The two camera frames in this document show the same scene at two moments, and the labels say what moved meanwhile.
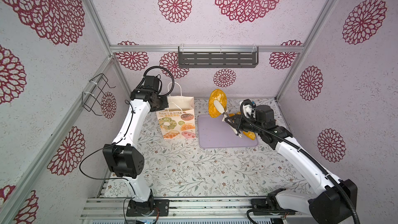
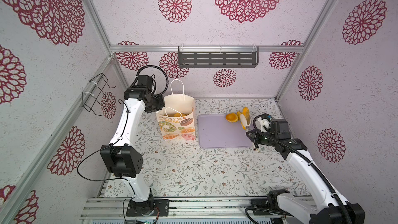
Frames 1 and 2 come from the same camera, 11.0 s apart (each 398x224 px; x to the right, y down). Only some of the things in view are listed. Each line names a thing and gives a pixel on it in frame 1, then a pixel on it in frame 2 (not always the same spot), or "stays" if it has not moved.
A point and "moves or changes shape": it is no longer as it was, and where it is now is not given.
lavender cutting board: x=213 y=133 stays
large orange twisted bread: x=220 y=96 -> x=178 y=115
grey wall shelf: x=217 y=56 stays
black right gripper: x=239 y=120 -> x=254 y=137
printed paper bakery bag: x=178 y=121 moves or changes shape
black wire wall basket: x=91 y=99 stays
